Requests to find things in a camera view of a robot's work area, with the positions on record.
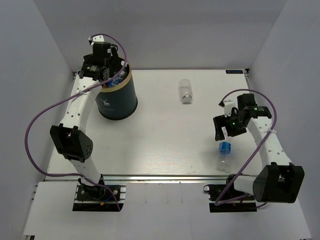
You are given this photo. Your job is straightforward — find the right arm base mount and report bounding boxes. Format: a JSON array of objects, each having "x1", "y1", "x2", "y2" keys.
[{"x1": 203, "y1": 174, "x2": 258, "y2": 213}]

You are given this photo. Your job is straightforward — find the clear bottle dark blue label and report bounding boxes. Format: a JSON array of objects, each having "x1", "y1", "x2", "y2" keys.
[{"x1": 107, "y1": 77, "x2": 124, "y2": 88}]

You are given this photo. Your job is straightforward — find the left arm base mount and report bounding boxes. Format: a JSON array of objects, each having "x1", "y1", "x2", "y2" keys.
[{"x1": 72, "y1": 178, "x2": 125, "y2": 212}]

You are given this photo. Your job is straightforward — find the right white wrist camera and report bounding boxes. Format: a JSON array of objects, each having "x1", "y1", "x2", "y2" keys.
[{"x1": 218, "y1": 99, "x2": 236, "y2": 118}]

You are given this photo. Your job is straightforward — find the small clear bottle blue label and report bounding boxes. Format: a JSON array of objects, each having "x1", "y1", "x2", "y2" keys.
[{"x1": 217, "y1": 127, "x2": 232, "y2": 173}]

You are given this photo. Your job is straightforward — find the large clear unlabelled bottle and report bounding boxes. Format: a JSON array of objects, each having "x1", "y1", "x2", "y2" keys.
[{"x1": 116, "y1": 70, "x2": 128, "y2": 80}]

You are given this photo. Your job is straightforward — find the dark green cylindrical bin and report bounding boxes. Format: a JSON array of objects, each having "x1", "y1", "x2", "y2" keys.
[{"x1": 95, "y1": 63, "x2": 138, "y2": 121}]

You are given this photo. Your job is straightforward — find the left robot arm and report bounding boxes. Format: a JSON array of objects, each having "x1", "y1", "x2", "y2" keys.
[{"x1": 50, "y1": 41, "x2": 124, "y2": 200}]

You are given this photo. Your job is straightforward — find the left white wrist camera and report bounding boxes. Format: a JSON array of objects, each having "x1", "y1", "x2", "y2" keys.
[{"x1": 88, "y1": 34, "x2": 105, "y2": 46}]

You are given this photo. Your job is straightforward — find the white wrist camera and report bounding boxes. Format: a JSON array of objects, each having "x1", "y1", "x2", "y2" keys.
[
  {"x1": 88, "y1": 34, "x2": 105, "y2": 46},
  {"x1": 218, "y1": 99, "x2": 236, "y2": 118}
]

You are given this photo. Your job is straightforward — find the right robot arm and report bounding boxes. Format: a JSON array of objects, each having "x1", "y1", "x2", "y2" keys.
[{"x1": 213, "y1": 89, "x2": 305, "y2": 206}]

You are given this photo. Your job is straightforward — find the clear bottle with silver cap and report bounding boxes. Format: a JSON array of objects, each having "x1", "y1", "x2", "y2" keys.
[{"x1": 178, "y1": 79, "x2": 193, "y2": 104}]

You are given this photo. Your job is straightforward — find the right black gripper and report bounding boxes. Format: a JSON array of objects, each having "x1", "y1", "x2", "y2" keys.
[{"x1": 213, "y1": 111, "x2": 248, "y2": 141}]

